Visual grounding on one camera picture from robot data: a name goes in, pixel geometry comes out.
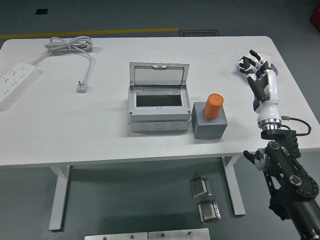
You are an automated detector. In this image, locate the white power strip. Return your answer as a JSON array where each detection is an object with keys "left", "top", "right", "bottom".
[{"left": 0, "top": 61, "right": 42, "bottom": 112}]

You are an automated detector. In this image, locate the orange cylindrical battery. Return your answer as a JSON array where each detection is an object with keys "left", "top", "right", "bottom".
[{"left": 202, "top": 93, "right": 225, "bottom": 120}]

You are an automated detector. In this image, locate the white table leg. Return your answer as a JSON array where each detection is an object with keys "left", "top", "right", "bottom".
[
  {"left": 221, "top": 156, "right": 247, "bottom": 216},
  {"left": 48, "top": 164, "right": 71, "bottom": 232}
]

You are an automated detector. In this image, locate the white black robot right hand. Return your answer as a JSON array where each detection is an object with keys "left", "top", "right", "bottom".
[{"left": 236, "top": 49, "right": 282, "bottom": 126}]

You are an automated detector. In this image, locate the metal foot block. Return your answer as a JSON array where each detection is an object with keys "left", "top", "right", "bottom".
[
  {"left": 197, "top": 199, "right": 222, "bottom": 223},
  {"left": 189, "top": 176, "right": 213, "bottom": 199}
]

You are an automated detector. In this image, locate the grey block with round hole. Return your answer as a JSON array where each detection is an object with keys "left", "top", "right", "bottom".
[{"left": 191, "top": 101, "right": 229, "bottom": 140}]

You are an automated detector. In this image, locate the grey plastic junction box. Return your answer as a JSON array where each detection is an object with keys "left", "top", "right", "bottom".
[{"left": 127, "top": 86, "right": 193, "bottom": 133}]

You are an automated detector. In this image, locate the red object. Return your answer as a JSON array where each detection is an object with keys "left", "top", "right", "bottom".
[{"left": 309, "top": 4, "right": 320, "bottom": 26}]

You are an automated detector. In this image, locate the white power cable with plug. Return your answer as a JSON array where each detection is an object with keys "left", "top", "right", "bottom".
[{"left": 30, "top": 35, "right": 94, "bottom": 94}]

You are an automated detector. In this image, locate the purple tray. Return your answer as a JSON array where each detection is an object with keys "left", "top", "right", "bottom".
[{"left": 236, "top": 56, "right": 279, "bottom": 77}]

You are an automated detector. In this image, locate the transparent hinged box lid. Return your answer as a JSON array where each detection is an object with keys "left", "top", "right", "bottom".
[{"left": 129, "top": 61, "right": 190, "bottom": 88}]

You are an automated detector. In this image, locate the metal base plate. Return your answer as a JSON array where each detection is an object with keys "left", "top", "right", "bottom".
[
  {"left": 84, "top": 232, "right": 149, "bottom": 240},
  {"left": 147, "top": 227, "right": 211, "bottom": 240}
]

